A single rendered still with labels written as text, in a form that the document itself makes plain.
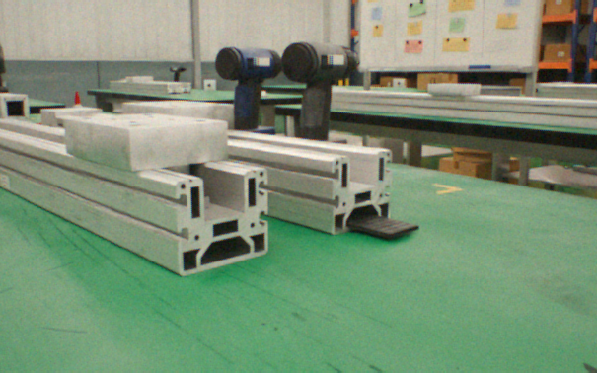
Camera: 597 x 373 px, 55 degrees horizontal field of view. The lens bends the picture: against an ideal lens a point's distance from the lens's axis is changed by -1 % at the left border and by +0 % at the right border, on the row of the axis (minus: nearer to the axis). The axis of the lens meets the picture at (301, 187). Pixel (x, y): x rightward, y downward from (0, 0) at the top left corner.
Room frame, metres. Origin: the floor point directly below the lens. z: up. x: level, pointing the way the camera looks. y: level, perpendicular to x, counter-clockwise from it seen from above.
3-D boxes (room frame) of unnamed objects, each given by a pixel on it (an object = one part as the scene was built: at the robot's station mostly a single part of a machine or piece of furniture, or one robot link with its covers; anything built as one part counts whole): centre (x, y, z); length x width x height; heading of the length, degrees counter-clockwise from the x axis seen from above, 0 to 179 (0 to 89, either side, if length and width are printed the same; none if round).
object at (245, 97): (1.13, 0.08, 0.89); 0.20 x 0.08 x 0.22; 146
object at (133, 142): (0.62, 0.17, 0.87); 0.16 x 0.11 x 0.07; 43
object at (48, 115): (1.25, 0.51, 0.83); 0.12 x 0.09 x 0.10; 133
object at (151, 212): (0.80, 0.34, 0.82); 0.80 x 0.10 x 0.09; 43
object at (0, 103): (2.04, 1.04, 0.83); 0.11 x 0.10 x 0.10; 136
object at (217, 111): (0.93, 0.20, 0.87); 0.16 x 0.11 x 0.07; 43
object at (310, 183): (0.93, 0.20, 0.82); 0.80 x 0.10 x 0.09; 43
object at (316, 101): (0.95, -0.04, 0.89); 0.20 x 0.08 x 0.22; 146
